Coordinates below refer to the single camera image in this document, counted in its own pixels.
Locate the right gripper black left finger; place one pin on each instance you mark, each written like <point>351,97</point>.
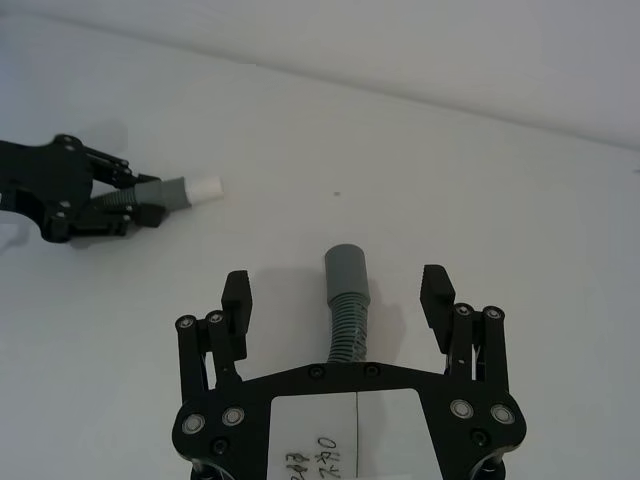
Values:
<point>235,305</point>

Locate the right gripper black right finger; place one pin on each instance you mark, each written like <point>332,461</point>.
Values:
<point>437,300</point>

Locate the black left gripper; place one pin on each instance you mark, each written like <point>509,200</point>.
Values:
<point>50,175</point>

